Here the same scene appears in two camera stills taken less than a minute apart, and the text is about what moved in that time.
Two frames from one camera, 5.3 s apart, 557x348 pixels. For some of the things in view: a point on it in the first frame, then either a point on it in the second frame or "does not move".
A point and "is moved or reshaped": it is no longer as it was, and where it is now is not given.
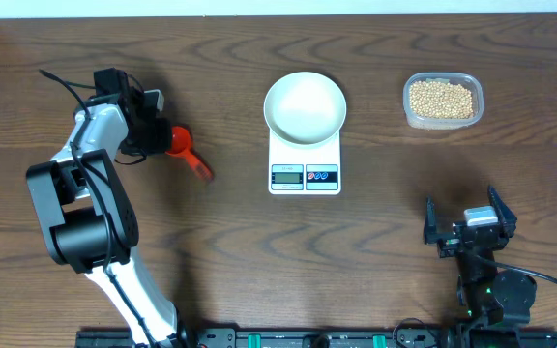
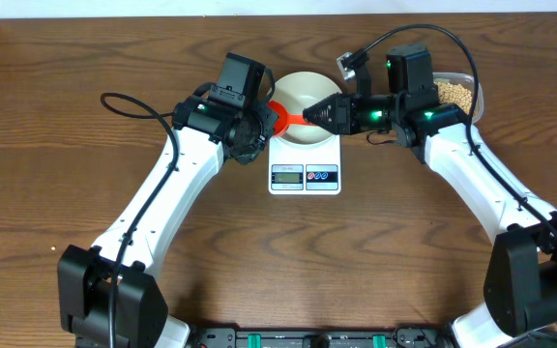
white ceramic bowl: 305,108 does not move
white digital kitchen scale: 295,169 does not move
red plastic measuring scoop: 181,141 is moved or reshaped
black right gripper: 508,220 -> 342,110
